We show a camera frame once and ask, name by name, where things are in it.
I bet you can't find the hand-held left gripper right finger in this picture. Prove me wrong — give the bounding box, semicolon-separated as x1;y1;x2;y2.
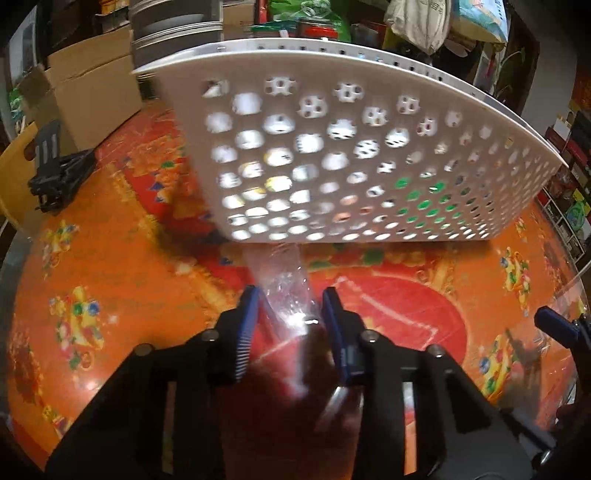
322;287;532;480

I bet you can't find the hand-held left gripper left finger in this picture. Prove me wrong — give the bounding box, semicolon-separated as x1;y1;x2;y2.
46;285;262;480

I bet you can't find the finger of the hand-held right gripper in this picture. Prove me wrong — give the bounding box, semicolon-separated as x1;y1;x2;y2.
534;306;591;352

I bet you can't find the green snack packet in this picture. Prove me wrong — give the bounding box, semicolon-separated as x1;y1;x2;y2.
392;178;467;232

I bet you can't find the white perforated plastic basket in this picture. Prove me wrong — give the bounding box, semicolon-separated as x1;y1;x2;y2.
130;38;570;243

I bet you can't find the shelf with colourful boxes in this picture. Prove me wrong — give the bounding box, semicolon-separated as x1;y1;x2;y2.
538;74;591;259

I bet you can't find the black folding clamp holder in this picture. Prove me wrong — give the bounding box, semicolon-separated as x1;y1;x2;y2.
28;120;98;215

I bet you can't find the wooden chair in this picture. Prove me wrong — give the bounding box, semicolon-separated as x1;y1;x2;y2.
0;122;40;232

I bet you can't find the open cardboard box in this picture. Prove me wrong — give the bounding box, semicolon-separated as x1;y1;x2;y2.
21;23;144;139

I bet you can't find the stack of clear drawers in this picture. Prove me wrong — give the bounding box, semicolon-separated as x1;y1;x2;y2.
129;0;225;70

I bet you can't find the blue printed tote bag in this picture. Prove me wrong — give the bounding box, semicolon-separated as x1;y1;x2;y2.
450;0;509;44

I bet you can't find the green shopping bag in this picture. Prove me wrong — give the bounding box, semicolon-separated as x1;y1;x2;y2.
270;0;354;42

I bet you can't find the white canvas tote bag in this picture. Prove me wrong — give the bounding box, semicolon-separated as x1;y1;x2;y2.
384;0;451;54

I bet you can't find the dark mirrored cabinet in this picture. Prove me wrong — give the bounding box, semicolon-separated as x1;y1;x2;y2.
0;0;56;123

